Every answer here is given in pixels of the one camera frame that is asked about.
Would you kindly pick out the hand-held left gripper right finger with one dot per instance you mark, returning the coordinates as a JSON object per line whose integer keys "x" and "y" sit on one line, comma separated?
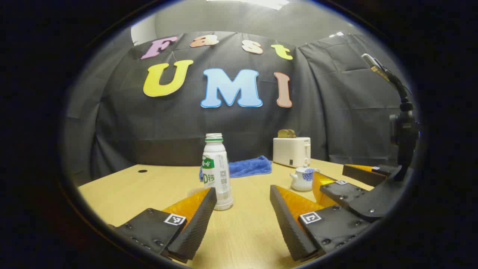
{"x": 287, "y": 224}

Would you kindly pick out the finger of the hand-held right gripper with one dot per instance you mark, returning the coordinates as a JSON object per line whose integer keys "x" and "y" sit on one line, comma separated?
{"x": 343, "y": 192}
{"x": 364, "y": 175}

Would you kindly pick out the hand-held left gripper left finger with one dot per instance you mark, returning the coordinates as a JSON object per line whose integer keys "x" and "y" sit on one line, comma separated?
{"x": 198, "y": 224}

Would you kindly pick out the white blue-patterned teacup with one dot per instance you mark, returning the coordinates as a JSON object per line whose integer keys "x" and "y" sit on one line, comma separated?
{"x": 303, "y": 183}

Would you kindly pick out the white blue teacup lid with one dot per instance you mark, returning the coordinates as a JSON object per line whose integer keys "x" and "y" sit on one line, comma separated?
{"x": 304, "y": 169}

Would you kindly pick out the white plastic water bottle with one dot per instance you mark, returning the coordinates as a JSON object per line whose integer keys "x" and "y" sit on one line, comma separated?
{"x": 216, "y": 160}

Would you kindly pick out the white toaster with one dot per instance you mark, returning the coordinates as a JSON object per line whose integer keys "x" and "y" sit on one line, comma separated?
{"x": 291, "y": 151}

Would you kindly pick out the blue towel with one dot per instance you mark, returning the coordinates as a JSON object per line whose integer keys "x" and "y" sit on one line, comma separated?
{"x": 250, "y": 166}

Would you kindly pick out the toasted bread slice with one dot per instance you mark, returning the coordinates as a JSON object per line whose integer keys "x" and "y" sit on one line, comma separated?
{"x": 292, "y": 133}
{"x": 282, "y": 133}

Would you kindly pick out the black backdrop cloth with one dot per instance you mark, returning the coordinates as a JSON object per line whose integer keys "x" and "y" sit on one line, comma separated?
{"x": 179, "y": 127}

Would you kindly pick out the ceiling light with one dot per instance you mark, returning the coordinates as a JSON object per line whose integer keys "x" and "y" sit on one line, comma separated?
{"x": 257, "y": 3}

